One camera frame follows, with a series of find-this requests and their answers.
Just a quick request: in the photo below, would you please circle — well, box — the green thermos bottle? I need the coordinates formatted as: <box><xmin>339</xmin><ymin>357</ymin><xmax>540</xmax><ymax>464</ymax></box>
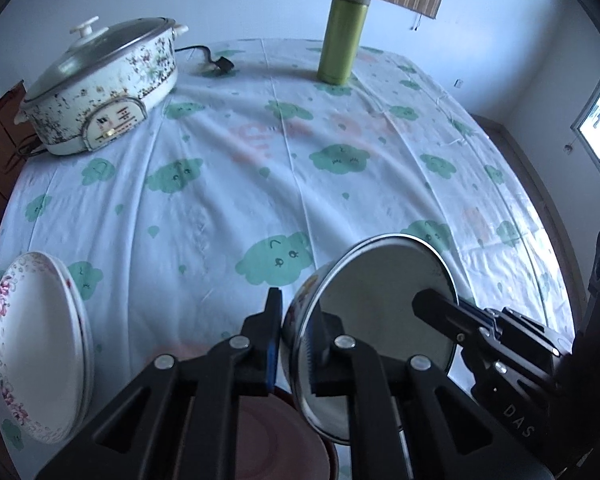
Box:
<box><xmin>317</xmin><ymin>0</ymin><xmax>371</xmax><ymax>85</ymax></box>

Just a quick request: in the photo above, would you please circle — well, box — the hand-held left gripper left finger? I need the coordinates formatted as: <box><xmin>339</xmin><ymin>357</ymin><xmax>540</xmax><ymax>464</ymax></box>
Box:
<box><xmin>35</xmin><ymin>287</ymin><xmax>285</xmax><ymax>480</ymax></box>

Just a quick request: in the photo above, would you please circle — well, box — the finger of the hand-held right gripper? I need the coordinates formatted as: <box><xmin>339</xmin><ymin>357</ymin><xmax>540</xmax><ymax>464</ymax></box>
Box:
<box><xmin>411</xmin><ymin>288</ymin><xmax>573</xmax><ymax>358</ymax></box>
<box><xmin>462</xmin><ymin>340</ymin><xmax>556</xmax><ymax>396</ymax></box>

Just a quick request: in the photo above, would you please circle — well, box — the floral white plate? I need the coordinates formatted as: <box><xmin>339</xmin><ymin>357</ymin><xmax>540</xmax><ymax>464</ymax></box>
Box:
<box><xmin>45</xmin><ymin>252</ymin><xmax>96</xmax><ymax>443</ymax></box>
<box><xmin>0</xmin><ymin>251</ymin><xmax>88</xmax><ymax>445</ymax></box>

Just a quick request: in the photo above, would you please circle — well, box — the metal bowl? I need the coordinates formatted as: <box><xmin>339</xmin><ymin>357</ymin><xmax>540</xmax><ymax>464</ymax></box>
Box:
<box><xmin>282</xmin><ymin>234</ymin><xmax>458</xmax><ymax>443</ymax></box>

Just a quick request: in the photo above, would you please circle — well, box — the glass pot lid white knob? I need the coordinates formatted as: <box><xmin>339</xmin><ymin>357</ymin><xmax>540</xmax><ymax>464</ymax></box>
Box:
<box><xmin>22</xmin><ymin>16</ymin><xmax>177</xmax><ymax>107</ymax></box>

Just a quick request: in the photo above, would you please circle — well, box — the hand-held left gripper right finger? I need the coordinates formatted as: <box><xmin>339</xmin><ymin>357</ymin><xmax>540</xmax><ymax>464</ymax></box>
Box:
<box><xmin>307</xmin><ymin>310</ymin><xmax>553</xmax><ymax>480</ymax></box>

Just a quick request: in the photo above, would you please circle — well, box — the floral electric cooking pot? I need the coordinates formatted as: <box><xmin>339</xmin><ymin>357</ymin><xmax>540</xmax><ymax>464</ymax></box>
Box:
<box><xmin>15</xmin><ymin>22</ymin><xmax>190</xmax><ymax>156</ymax></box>

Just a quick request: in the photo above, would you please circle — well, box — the cloud printed tablecloth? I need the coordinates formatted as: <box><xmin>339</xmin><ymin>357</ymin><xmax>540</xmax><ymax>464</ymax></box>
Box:
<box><xmin>0</xmin><ymin>37</ymin><xmax>588</xmax><ymax>480</ymax></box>

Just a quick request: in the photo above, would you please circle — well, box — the red bowl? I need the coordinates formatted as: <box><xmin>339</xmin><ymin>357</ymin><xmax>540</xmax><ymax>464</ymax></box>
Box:
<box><xmin>232</xmin><ymin>385</ymin><xmax>340</xmax><ymax>480</ymax></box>

